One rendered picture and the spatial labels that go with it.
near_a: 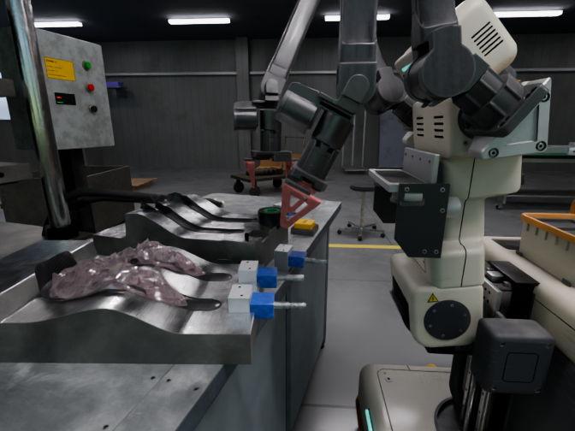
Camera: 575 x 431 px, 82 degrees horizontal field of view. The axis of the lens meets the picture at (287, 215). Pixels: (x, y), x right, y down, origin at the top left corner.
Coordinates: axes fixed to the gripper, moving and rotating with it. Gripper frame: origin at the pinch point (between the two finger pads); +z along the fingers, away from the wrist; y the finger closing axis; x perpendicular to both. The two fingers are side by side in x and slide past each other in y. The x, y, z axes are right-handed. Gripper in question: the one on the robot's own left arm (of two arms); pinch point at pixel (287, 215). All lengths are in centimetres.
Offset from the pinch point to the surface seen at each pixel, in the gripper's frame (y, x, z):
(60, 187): -42, -68, 39
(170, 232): -19.0, -23.3, 23.4
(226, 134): -838, -197, 110
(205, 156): -838, -224, 189
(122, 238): -23, -35, 33
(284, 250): -18.1, 4.6, 13.6
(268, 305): 10.0, 3.6, 12.7
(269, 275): -0.9, 2.6, 13.0
